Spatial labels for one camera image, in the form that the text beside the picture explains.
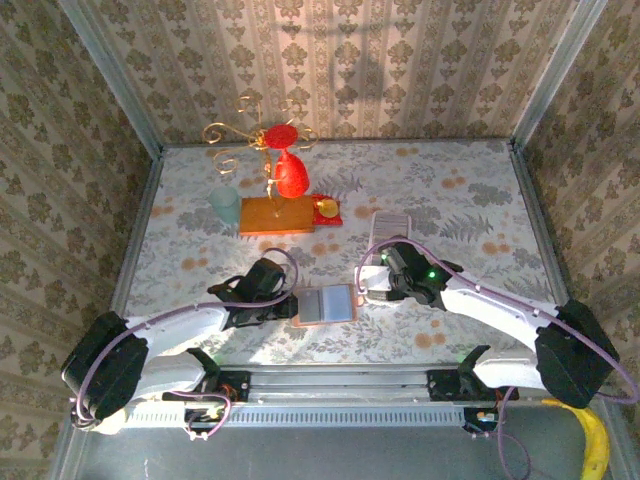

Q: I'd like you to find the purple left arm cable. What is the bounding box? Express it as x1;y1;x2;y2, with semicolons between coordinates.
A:
67;247;300;441

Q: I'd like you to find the grey metal plate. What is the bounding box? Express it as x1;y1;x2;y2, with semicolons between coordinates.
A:
64;399;626;480

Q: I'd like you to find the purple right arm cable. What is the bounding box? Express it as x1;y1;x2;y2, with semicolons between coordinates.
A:
357;237;640;480

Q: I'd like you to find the aluminium frame post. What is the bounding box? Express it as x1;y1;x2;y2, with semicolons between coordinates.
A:
511;0;610;147
56;0;165;157

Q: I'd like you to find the aluminium table edge rail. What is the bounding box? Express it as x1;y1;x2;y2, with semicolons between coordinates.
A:
508;141;572;307
108;147;166;315

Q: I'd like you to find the yellow banana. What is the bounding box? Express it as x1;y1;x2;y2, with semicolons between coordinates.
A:
543;398;612;480

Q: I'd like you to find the red fabric pad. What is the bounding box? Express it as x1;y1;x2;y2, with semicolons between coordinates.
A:
310;193;345;227

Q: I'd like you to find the white plastic lattice basket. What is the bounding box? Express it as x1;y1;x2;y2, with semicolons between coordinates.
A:
370;209;413;247

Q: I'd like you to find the tan leather card holder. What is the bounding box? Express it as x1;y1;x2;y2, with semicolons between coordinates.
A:
291;283;360;329

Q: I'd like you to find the gold wire glass rack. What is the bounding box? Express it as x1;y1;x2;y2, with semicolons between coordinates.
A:
202;94;321;238

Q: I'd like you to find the small black controller board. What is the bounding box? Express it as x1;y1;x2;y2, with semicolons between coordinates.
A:
185;405;227;434
463;406;502;437

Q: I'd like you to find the red wine glass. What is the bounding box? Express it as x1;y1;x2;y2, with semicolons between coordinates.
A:
263;124;311;199

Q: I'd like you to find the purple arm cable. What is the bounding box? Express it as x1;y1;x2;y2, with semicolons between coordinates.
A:
357;237;640;480
67;247;300;441

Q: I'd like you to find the teal frosted cup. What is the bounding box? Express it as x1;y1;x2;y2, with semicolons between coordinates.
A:
208;186;241;227

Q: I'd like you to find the aluminium mounting rail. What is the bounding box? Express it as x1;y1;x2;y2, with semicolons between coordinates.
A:
219;366;467;402

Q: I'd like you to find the grey slotted cable duct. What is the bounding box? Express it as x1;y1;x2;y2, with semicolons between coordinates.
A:
123;401;469;429

